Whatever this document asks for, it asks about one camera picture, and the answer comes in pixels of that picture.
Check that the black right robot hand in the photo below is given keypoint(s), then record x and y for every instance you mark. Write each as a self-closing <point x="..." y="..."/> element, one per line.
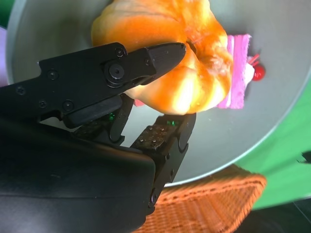
<point x="60" y="182"/>

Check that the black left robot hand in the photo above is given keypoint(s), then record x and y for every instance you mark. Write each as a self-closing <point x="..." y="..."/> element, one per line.
<point x="307" y="157"/>

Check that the pale green bowl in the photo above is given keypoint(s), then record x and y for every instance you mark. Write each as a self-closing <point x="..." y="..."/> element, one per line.
<point x="230" y="145"/>

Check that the pink striped cake slice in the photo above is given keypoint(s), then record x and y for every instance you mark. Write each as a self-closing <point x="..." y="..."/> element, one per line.
<point x="235" y="92"/>

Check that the salmon pink cake slice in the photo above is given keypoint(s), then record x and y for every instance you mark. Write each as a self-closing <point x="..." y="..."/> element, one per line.
<point x="139" y="103"/>

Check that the twisted striped bread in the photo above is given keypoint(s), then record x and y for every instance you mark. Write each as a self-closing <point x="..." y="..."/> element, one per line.
<point x="170" y="24"/>

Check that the orange wicker basket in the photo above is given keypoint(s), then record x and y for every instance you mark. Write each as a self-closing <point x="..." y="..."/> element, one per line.
<point x="206" y="206"/>

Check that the lavender plate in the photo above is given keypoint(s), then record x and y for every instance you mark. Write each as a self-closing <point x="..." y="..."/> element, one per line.
<point x="3" y="55"/>

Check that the black backdrop cloth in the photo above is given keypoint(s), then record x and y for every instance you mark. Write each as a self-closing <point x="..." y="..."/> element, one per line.
<point x="279" y="221"/>

